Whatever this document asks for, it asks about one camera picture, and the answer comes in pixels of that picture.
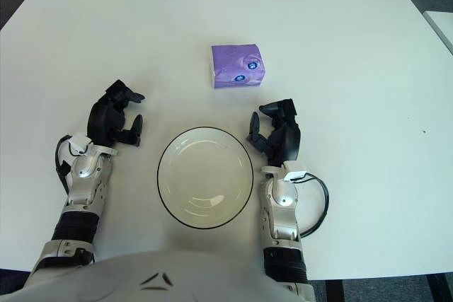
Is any white plate with black rim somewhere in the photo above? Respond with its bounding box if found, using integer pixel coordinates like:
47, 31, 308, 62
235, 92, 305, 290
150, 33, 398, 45
156, 126, 254, 230

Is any black table leg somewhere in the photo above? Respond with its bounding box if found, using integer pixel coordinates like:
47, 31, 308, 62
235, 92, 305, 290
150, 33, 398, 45
325, 279, 346, 302
426, 273, 451, 302

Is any neighbouring white table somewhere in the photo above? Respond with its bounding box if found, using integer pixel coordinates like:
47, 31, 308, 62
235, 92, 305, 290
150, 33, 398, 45
423, 11, 453, 54

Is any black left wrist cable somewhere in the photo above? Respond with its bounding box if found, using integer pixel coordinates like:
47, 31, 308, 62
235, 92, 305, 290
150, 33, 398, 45
54, 134, 93, 195

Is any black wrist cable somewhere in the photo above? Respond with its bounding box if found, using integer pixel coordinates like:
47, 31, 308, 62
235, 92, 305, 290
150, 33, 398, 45
54, 134, 93, 195
288, 172, 331, 238

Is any grey robot torso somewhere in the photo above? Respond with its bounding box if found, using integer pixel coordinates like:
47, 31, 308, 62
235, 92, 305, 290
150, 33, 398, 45
0, 248, 316, 302

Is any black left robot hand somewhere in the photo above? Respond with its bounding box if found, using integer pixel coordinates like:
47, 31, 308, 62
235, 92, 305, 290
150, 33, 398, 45
86, 79, 146, 149

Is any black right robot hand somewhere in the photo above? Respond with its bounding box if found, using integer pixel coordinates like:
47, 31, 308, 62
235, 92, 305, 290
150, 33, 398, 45
246, 98, 302, 168

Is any purple tissue paper pack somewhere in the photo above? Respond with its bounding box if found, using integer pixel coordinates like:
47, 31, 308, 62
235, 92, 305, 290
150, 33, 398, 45
210, 43, 267, 89

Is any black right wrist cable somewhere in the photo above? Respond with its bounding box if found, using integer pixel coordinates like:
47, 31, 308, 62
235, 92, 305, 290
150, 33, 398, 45
288, 172, 331, 238

